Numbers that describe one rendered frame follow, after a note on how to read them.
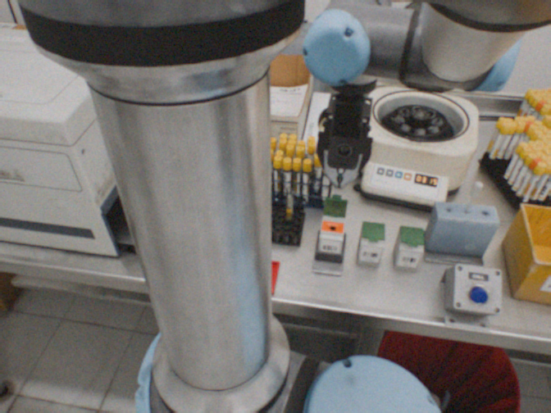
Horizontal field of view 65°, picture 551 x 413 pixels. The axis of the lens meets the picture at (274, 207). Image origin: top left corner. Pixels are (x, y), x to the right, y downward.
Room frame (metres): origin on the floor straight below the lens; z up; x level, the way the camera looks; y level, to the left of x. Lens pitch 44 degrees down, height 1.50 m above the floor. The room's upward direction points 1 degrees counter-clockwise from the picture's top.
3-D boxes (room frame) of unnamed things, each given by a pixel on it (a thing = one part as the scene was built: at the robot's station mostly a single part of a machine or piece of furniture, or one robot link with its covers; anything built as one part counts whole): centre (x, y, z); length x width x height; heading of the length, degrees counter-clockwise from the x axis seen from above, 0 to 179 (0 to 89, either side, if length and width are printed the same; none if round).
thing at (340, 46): (0.49, -0.10, 1.29); 0.11 x 0.11 x 0.08; 69
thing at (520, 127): (0.76, -0.52, 0.93); 0.02 x 0.02 x 0.11
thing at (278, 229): (0.59, 0.03, 0.93); 0.17 x 0.09 x 0.11; 80
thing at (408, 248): (0.50, -0.24, 0.91); 0.05 x 0.04 x 0.07; 169
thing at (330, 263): (0.51, -0.10, 0.89); 0.09 x 0.05 x 0.04; 168
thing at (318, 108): (0.85, -0.14, 0.92); 0.24 x 0.12 x 0.10; 169
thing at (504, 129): (0.76, -0.48, 0.94); 0.02 x 0.02 x 0.11
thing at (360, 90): (0.60, -0.12, 1.13); 0.09 x 0.08 x 0.12; 167
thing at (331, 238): (0.51, -0.10, 0.92); 0.05 x 0.04 x 0.06; 168
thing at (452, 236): (0.52, -0.33, 0.92); 0.10 x 0.07 x 0.10; 81
